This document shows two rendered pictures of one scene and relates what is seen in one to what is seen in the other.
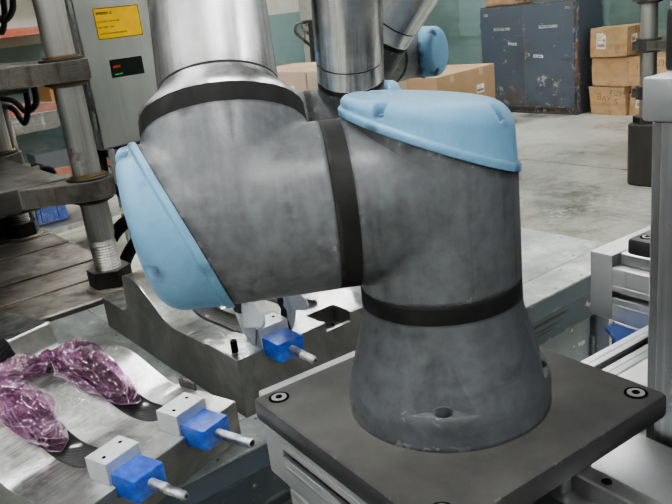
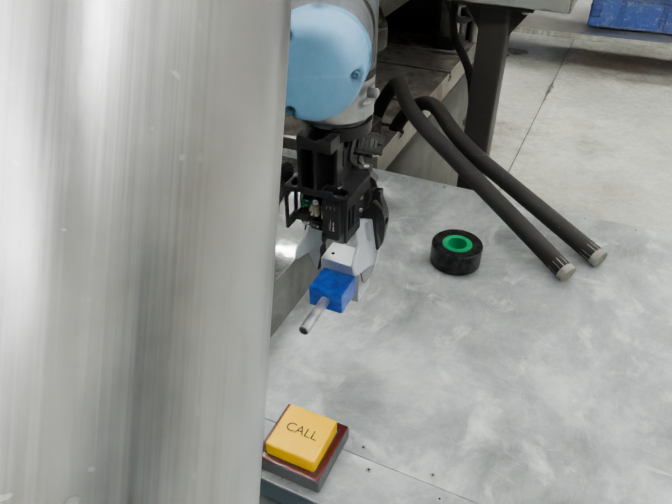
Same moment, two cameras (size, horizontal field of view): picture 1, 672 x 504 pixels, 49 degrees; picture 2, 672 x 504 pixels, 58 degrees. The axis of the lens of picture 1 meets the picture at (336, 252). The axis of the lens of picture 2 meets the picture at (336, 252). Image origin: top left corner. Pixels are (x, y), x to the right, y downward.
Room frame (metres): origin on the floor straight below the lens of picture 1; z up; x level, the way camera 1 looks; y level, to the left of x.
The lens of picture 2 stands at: (0.96, -0.56, 1.40)
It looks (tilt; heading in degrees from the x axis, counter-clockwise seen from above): 37 degrees down; 62
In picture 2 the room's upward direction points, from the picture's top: straight up
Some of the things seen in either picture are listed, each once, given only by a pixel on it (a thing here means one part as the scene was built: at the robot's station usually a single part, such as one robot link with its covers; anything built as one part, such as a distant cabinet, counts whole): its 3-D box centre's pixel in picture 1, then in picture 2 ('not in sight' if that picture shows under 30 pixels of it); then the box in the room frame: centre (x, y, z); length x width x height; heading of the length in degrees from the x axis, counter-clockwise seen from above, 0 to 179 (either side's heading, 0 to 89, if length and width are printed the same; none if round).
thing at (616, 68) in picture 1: (636, 69); not in sight; (7.17, -3.08, 0.42); 0.86 x 0.33 x 0.83; 36
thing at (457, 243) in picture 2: not in sight; (456, 252); (1.50, 0.03, 0.82); 0.08 x 0.08 x 0.04
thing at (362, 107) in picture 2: not in sight; (338, 95); (1.23, -0.07, 1.17); 0.08 x 0.08 x 0.05
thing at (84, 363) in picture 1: (35, 379); not in sight; (0.91, 0.43, 0.90); 0.26 x 0.18 x 0.08; 54
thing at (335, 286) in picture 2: not in sight; (329, 295); (1.21, -0.08, 0.93); 0.13 x 0.05 x 0.05; 37
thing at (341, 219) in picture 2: not in sight; (333, 171); (1.22, -0.07, 1.09); 0.09 x 0.08 x 0.12; 36
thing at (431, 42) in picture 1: (403, 54); (298, 49); (1.15, -0.14, 1.25); 0.11 x 0.11 x 0.08; 55
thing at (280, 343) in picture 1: (287, 347); not in sight; (0.94, 0.08, 0.89); 0.13 x 0.05 x 0.05; 36
